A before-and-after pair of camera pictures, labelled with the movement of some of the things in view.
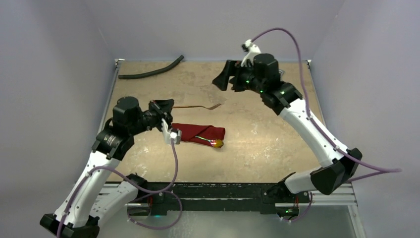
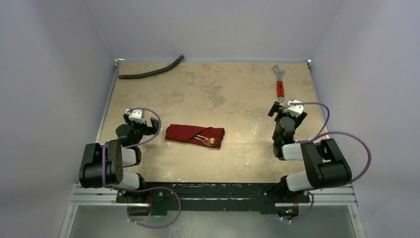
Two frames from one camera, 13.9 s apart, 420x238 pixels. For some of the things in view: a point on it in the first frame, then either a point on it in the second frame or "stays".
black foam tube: (154, 73) stays
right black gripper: (233, 75) → (287, 113)
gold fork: (211, 107) → (212, 140)
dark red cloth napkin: (188, 131) stays
